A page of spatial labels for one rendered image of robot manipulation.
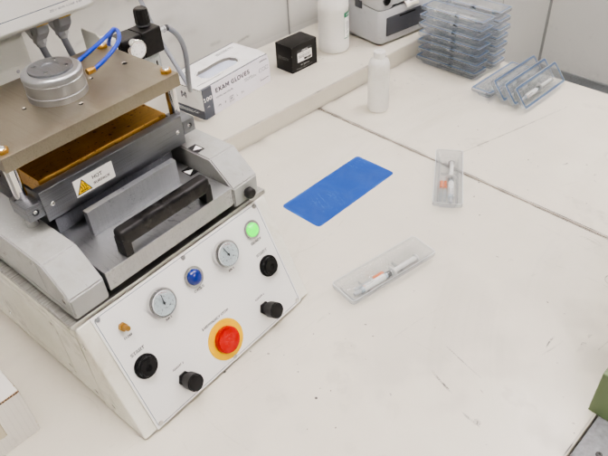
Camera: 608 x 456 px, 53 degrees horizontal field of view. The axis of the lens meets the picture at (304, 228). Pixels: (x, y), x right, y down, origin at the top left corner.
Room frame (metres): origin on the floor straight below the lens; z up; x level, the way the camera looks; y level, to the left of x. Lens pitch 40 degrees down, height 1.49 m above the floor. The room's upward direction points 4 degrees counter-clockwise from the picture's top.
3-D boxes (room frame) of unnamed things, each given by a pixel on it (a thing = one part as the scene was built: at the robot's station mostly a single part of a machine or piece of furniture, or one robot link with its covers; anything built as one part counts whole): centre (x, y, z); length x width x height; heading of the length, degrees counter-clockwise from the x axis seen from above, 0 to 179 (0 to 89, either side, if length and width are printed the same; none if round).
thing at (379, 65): (1.31, -0.20, 0.82); 0.05 x 0.05 x 0.14
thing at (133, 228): (0.64, 0.18, 0.99); 0.15 x 0.02 x 0.04; 138
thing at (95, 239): (0.73, 0.28, 0.97); 0.30 x 0.22 x 0.08; 48
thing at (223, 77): (1.35, 0.18, 0.83); 0.23 x 0.12 x 0.07; 140
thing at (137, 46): (1.02, 0.26, 1.05); 0.15 x 0.05 x 0.15; 138
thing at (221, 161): (0.82, 0.17, 0.97); 0.26 x 0.05 x 0.07; 48
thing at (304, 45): (1.47, -0.01, 0.83); 0.09 x 0.06 x 0.07; 132
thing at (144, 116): (0.77, 0.31, 1.07); 0.22 x 0.17 x 0.10; 138
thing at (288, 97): (1.49, -0.01, 0.77); 0.84 x 0.30 x 0.04; 132
